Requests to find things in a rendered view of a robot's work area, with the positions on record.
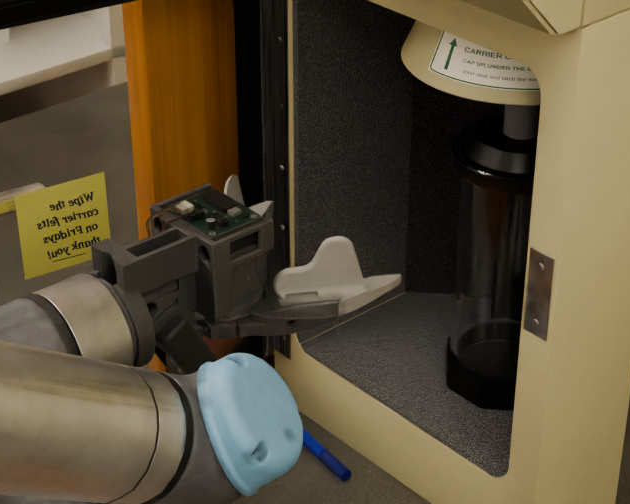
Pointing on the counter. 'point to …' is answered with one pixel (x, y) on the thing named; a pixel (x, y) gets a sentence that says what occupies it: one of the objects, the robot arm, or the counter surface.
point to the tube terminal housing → (614, 191)
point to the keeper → (538, 293)
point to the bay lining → (373, 149)
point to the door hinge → (276, 145)
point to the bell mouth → (468, 68)
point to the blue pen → (325, 456)
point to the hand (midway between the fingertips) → (333, 247)
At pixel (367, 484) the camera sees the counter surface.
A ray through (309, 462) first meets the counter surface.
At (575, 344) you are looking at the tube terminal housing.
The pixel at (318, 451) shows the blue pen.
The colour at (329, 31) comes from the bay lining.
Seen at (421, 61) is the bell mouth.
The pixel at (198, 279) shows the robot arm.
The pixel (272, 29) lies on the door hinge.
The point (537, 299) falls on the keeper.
